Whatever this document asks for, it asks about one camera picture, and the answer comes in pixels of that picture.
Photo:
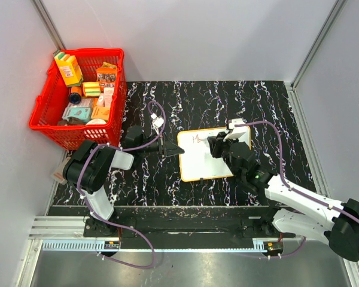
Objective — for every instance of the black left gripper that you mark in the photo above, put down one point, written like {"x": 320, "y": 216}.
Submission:
{"x": 166, "y": 147}

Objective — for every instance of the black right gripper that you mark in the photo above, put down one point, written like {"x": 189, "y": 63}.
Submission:
{"x": 219, "y": 138}

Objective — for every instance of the white board with orange frame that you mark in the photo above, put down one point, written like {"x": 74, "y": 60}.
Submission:
{"x": 197, "y": 163}

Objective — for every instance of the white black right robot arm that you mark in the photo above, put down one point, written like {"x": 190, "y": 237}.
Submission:
{"x": 306, "y": 213}

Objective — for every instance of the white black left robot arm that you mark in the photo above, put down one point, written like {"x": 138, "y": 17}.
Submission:
{"x": 89, "y": 165}

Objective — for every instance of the orange small packet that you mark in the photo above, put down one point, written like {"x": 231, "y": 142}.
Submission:
{"x": 101, "y": 112}

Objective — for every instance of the pink white carton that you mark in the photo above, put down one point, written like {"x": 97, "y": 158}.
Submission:
{"x": 105, "y": 98}

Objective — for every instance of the teal snack box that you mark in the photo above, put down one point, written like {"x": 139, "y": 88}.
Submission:
{"x": 83, "y": 114}

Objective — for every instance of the orange snack box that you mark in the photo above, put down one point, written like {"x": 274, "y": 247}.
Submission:
{"x": 107, "y": 75}

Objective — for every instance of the yellow green sponge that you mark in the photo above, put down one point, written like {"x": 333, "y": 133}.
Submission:
{"x": 91, "y": 89}

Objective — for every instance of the orange black bottle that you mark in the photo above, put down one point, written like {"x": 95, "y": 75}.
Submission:
{"x": 75, "y": 95}

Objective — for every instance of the pink white small box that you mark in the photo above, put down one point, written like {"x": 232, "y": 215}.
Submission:
{"x": 57, "y": 175}

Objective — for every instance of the red plastic shopping basket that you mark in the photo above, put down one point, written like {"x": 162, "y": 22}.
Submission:
{"x": 51, "y": 103}

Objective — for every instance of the yellow juice carton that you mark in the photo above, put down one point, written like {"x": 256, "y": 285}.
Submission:
{"x": 69, "y": 69}

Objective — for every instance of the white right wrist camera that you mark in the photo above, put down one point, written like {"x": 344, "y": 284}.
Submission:
{"x": 236, "y": 128}

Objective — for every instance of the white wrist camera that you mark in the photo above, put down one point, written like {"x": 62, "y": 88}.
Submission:
{"x": 157, "y": 122}
{"x": 236, "y": 128}

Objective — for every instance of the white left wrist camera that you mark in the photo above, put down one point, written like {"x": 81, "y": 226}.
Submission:
{"x": 157, "y": 122}

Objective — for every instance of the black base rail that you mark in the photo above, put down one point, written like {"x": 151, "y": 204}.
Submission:
{"x": 242, "y": 221}

